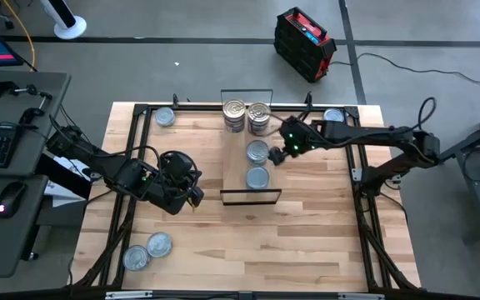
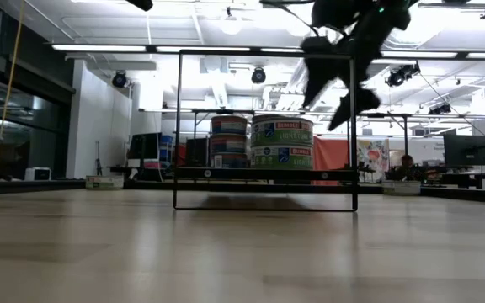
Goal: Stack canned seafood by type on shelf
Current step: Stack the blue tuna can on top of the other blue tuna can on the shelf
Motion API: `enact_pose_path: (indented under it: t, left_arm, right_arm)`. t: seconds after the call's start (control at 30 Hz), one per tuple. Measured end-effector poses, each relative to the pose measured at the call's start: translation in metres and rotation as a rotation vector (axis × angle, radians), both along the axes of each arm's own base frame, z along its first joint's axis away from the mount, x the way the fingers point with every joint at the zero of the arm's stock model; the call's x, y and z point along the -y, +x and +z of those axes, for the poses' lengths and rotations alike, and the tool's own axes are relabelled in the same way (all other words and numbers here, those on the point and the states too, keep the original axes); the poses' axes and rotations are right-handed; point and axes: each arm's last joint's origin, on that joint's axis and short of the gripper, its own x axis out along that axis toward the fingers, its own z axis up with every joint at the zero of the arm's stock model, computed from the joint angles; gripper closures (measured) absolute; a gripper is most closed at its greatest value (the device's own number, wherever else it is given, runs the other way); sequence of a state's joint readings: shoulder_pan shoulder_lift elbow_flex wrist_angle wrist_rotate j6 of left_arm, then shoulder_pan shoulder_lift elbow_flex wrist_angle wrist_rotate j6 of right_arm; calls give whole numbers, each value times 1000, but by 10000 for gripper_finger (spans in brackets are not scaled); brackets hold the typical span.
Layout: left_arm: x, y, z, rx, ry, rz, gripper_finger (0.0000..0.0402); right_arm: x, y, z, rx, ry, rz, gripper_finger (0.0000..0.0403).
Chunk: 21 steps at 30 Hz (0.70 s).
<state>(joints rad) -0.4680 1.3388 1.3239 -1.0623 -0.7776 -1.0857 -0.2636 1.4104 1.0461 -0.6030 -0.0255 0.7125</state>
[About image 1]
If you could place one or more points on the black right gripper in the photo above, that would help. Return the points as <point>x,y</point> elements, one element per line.
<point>300,137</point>

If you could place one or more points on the silver lid seafood can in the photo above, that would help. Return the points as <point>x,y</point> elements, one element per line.
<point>135,257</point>
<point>165,116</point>
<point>159,244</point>

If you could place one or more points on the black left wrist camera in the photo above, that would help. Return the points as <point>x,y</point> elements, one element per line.
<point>177,164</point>

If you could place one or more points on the silver rail bracket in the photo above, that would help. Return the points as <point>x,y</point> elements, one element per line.
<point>361,296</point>
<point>128,294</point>

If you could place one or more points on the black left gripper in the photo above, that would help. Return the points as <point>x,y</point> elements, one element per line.
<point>175,196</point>

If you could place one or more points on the grey metal clamp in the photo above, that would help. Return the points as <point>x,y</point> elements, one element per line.
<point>394,179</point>

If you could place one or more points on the red and black toolbox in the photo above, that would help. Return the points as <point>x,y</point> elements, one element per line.
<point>304,46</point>

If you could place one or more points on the grey frame bracket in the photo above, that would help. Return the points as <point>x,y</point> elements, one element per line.
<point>356,174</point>

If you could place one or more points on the black computer mouse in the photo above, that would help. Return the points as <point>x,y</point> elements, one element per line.
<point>11,199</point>

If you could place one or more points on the white pedestal stand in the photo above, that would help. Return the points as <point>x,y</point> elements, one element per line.
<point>70,26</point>

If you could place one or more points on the wooden shelf with black frames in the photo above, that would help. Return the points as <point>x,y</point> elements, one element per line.
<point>236,179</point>

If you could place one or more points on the silver plain lid can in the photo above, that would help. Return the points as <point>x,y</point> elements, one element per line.
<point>333,114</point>

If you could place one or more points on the white paper sheets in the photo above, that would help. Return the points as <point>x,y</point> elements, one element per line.
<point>63,196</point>

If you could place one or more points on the black desk clamp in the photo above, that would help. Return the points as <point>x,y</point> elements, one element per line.
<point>31,112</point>
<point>6,88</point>

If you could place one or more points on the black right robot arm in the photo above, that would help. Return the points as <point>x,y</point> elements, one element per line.
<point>373,135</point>

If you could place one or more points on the black aluminium table frame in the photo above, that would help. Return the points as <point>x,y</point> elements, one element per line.
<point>206,108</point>

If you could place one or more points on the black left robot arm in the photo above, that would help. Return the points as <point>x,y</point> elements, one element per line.
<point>94,160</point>

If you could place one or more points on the black side table frame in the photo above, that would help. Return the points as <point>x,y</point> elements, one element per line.
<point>473,175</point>

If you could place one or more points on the green label tuna can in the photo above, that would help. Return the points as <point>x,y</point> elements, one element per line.
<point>258,178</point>

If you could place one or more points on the silver pull-tab lid can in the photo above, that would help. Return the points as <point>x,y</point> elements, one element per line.
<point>258,151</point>

